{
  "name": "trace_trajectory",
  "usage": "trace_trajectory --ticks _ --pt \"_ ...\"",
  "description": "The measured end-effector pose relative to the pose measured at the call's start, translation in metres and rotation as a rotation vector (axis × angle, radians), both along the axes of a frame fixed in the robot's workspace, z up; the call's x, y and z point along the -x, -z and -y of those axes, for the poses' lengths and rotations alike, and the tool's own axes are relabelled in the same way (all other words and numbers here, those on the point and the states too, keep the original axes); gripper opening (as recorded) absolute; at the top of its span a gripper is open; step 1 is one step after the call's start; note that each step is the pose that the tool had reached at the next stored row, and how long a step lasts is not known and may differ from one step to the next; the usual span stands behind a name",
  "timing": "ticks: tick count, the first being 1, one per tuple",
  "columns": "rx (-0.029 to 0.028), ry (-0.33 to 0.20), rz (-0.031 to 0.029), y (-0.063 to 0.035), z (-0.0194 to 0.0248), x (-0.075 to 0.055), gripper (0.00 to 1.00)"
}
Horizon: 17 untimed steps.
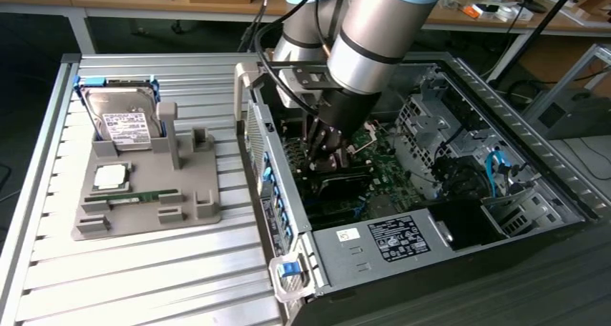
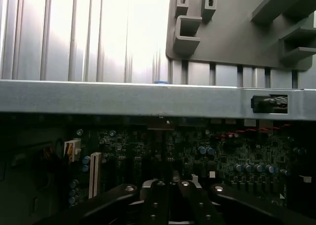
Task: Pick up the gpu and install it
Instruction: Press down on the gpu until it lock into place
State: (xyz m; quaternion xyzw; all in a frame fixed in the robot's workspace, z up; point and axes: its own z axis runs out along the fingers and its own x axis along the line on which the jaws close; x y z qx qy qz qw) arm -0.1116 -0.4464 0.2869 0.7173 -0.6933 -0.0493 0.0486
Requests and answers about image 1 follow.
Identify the open grey PC case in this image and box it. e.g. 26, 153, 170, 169
233, 52, 611, 326

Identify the grey parts rack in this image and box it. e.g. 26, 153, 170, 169
70, 102, 225, 242

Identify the grey disk bay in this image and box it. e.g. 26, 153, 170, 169
480, 188, 566, 236

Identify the silver hard disk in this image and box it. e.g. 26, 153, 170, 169
82, 86, 159, 152

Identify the grey tower computer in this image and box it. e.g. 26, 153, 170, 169
524, 86, 611, 141

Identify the aluminium frame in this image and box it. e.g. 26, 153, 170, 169
521, 43, 611, 119

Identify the black cable with plug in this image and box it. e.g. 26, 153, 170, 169
237, 0, 276, 54

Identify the metal socket cover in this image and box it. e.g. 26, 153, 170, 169
350, 120, 388, 152

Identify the black pole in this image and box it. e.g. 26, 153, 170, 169
485, 0, 584, 87

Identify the small white box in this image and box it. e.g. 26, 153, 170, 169
494, 4, 534, 22

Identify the grey power supply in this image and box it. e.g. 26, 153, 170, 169
310, 211, 461, 290

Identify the black plastic duct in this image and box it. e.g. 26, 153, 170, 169
426, 199, 508, 252

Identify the black camera cable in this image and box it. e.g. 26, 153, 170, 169
252, 0, 337, 118

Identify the blue disk caddy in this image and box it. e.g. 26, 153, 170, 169
71, 74, 166, 143

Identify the green RAM stick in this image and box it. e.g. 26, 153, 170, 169
105, 190, 176, 203

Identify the orange box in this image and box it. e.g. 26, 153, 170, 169
465, 2, 498, 20

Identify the blue wire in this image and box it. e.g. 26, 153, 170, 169
481, 149, 510, 200

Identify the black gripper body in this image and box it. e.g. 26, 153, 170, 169
314, 87, 382, 142

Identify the wooden desk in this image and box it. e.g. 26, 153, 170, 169
0, 0, 611, 39

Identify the grey chipset heatsink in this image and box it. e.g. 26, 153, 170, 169
368, 195, 401, 217

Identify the silver CPU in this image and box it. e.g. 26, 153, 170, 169
91, 164, 130, 192

